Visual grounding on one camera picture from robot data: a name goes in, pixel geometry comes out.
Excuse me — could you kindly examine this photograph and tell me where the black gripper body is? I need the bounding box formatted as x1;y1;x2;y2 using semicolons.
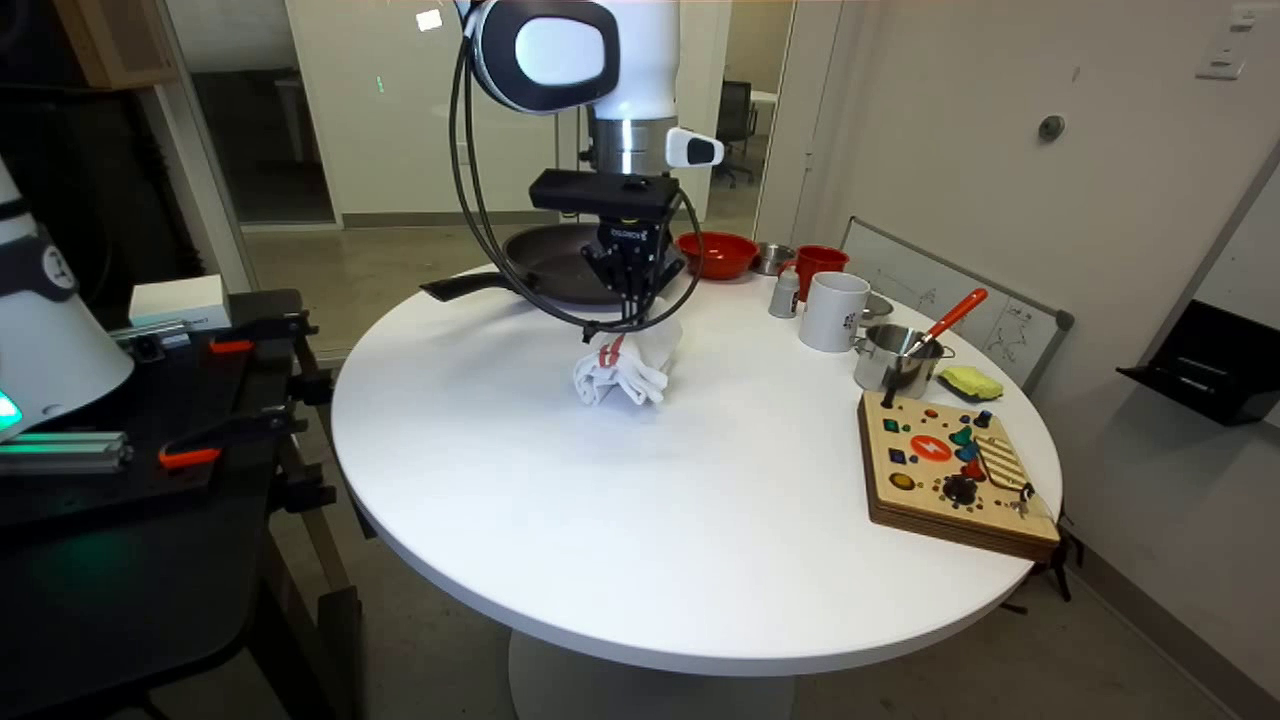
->
583;208;677;282

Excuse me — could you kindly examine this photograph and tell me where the white towel with red stripes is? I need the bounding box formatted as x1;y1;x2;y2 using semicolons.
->
568;307;689;416

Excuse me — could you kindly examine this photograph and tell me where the red bowl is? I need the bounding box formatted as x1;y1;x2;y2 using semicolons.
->
677;227;763;283

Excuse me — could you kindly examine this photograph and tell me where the black frying pan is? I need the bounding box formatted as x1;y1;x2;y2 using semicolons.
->
419;219;683;307

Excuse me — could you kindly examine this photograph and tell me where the small grey metal cup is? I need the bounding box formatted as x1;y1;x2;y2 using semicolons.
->
763;268;805;323

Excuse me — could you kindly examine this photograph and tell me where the red cup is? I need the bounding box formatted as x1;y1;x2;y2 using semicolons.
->
791;244;854;304

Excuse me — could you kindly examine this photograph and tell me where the white mug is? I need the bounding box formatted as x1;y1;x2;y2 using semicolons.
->
796;272;897;358

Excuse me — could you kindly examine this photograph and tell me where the round white table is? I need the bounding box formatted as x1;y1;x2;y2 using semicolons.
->
329;258;1070;720

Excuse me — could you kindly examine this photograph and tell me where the steel saucepan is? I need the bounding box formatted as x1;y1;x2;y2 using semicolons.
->
854;322;956;406

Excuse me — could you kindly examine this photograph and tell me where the yellow green sponge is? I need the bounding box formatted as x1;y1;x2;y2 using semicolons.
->
935;362;1009;409

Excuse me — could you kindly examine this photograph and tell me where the wooden shape puzzle board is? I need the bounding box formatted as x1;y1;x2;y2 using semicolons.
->
858;393;1070;566

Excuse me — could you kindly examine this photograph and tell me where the black clamp with orange grip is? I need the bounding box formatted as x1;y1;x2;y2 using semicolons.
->
117;307;325;368
152;401;313;478

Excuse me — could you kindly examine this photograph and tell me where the white box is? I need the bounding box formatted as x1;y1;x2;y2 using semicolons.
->
126;272;238;336

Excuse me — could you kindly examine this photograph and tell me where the wooden cabinet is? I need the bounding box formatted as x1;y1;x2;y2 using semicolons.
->
52;0;181;98

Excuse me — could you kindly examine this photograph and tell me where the black robot cart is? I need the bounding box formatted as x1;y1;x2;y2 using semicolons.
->
0;283;369;720

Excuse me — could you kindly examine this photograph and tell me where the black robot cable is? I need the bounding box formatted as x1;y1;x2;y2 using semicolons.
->
445;17;706;340

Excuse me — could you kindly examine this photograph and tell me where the orange handled utensil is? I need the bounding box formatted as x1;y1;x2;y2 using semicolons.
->
915;283;996;364

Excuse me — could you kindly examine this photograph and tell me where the whiteboard leaning on wall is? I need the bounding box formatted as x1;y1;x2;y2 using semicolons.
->
836;218;1078;395

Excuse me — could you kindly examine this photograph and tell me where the black wall tray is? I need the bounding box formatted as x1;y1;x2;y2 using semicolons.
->
1118;296;1280;431

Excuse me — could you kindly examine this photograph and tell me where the silver rail on cart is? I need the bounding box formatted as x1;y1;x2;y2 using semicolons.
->
0;427;135;481

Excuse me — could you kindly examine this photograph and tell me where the white wall switch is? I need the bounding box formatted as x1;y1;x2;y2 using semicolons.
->
1194;0;1265;88

